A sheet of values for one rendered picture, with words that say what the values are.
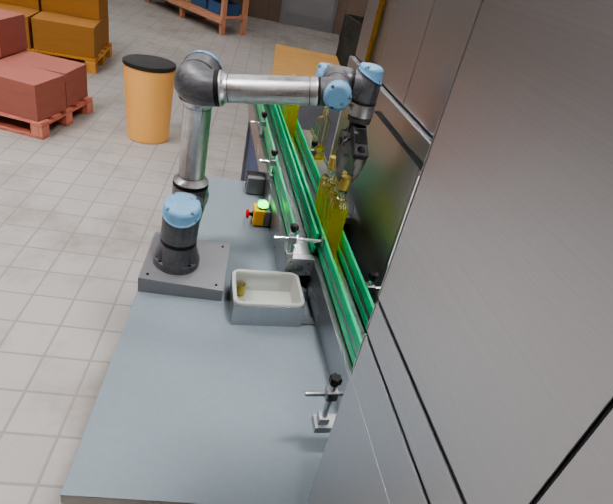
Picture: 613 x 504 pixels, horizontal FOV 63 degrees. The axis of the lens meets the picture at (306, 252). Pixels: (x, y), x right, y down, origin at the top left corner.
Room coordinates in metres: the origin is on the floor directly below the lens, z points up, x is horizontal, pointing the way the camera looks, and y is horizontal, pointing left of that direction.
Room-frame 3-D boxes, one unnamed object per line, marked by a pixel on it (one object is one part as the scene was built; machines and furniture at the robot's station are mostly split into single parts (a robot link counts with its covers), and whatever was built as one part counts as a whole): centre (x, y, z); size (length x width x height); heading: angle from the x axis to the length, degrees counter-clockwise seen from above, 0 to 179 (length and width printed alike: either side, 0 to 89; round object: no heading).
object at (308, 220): (2.30, 0.22, 0.92); 1.75 x 0.01 x 0.08; 17
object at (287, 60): (5.03, 0.39, 0.35); 1.31 x 0.67 x 0.70; 9
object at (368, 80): (1.52, -0.06, 1.46); 0.09 x 0.08 x 0.11; 97
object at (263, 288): (1.27, 0.09, 0.80); 0.22 x 0.17 x 0.09; 107
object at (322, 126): (2.32, 0.06, 1.01); 0.06 x 0.06 x 0.26; 30
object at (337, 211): (1.50, -0.07, 0.99); 0.06 x 0.06 x 0.21; 15
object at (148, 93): (4.10, 1.59, 0.32); 0.42 x 0.41 x 0.65; 99
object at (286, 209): (2.28, 0.29, 0.92); 1.75 x 0.01 x 0.08; 17
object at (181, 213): (1.35, 0.41, 0.97); 0.13 x 0.12 x 0.14; 8
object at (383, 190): (1.35, -0.26, 1.15); 0.90 x 0.03 x 0.34; 17
